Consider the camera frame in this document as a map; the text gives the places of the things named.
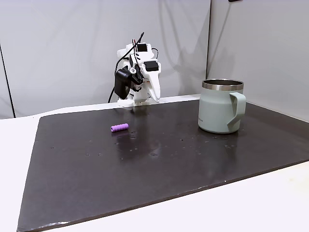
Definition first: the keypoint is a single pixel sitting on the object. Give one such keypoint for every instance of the black wall-mounted object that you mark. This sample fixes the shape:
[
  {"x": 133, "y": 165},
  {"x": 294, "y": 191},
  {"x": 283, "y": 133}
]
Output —
[{"x": 235, "y": 0}]

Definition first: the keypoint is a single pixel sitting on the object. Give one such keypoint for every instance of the purple pen grip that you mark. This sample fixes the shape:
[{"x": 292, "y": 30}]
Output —
[{"x": 119, "y": 127}]

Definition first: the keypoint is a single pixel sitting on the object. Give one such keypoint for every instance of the pale green metal mug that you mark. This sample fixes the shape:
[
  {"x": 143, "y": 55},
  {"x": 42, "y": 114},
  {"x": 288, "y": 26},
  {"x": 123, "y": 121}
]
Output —
[{"x": 214, "y": 111}]

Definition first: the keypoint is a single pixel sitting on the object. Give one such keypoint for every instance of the black table mat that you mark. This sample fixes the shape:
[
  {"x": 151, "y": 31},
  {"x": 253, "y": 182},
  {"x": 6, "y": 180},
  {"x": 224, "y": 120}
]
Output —
[{"x": 96, "y": 181}]

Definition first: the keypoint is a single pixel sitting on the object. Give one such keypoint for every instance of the black camera box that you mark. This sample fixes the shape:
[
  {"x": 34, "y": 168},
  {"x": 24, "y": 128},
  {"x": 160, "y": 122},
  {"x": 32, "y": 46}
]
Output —
[{"x": 122, "y": 83}]

